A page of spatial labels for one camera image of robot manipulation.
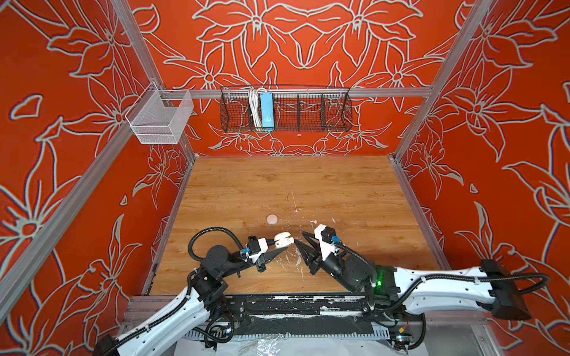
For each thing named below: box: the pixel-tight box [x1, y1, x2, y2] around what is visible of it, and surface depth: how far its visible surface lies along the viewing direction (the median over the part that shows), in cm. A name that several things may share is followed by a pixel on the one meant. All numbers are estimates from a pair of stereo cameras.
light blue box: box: [259, 92, 275, 132], surface depth 91 cm
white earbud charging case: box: [273, 231, 295, 248], surface depth 64 cm
